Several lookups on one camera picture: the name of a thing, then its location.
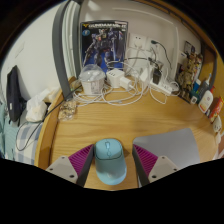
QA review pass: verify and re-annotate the red snack can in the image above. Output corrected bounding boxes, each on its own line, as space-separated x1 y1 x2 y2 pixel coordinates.
208 96 224 124

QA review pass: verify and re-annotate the blue checked bedding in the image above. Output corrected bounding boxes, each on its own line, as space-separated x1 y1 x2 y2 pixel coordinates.
0 99 44 164

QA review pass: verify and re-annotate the white coiled cable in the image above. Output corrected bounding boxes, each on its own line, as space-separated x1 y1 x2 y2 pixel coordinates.
72 83 148 107

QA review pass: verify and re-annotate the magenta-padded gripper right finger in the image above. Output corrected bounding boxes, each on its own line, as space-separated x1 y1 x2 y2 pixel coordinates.
131 143 180 187

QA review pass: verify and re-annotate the white plastic bag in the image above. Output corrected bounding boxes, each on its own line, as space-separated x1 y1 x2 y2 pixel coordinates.
25 87 61 123

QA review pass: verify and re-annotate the robot model kit box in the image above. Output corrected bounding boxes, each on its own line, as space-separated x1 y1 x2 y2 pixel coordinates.
79 19 129 75

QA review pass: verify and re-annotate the white pump lotion bottle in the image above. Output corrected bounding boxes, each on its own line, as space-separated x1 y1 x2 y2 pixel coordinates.
197 73 215 114

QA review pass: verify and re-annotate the white mug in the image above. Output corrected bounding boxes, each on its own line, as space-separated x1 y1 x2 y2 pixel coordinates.
211 114 224 134

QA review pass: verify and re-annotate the black bag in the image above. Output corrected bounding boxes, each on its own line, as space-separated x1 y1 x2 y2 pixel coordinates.
5 65 28 124

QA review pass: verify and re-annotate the clear crumpled wrapper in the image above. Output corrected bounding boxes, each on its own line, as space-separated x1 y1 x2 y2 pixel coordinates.
57 99 78 122

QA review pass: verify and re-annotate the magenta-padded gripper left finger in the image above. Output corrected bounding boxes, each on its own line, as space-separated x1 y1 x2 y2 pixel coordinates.
45 143 95 188

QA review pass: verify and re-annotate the grey metal frame post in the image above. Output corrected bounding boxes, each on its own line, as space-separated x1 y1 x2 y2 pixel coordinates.
51 0 83 99

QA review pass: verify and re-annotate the black power adapter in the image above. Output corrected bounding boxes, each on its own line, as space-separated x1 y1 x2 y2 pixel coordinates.
152 68 163 85

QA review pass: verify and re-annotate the clear lidded plastic container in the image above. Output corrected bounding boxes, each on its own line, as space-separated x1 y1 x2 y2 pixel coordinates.
78 64 107 96

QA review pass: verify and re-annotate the white power strip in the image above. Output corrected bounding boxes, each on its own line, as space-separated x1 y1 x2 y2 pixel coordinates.
146 78 174 96

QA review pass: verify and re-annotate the white wall socket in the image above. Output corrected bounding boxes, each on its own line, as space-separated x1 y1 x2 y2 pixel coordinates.
128 32 148 51

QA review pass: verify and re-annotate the blue bottle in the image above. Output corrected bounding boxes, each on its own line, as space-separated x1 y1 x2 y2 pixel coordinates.
190 78 203 103

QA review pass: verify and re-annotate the light blue computer mouse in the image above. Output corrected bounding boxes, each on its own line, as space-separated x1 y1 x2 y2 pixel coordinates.
93 138 128 186

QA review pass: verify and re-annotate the white charger block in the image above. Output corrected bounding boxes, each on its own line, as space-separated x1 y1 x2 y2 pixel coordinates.
105 68 125 89

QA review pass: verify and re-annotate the grey mouse pad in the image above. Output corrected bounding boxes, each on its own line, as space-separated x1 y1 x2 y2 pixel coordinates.
132 127 203 170

